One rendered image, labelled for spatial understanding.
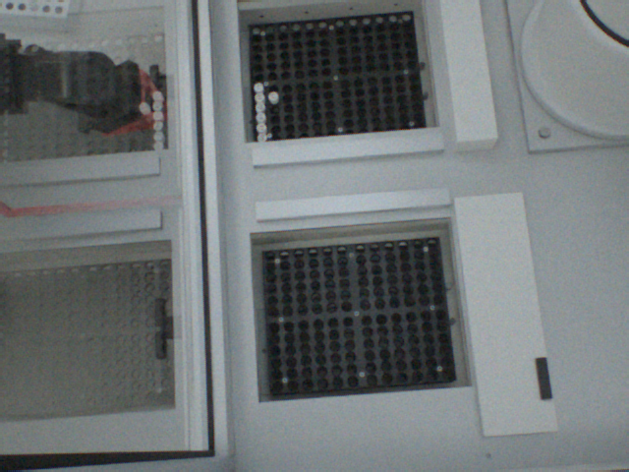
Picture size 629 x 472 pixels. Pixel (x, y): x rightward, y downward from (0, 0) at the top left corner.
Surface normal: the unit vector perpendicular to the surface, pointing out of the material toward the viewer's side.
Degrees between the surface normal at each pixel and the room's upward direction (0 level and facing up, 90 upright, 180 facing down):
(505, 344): 0
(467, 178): 0
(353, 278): 0
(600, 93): 90
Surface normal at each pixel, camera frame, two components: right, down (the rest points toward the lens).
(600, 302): -0.04, -0.25
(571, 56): -0.84, 0.54
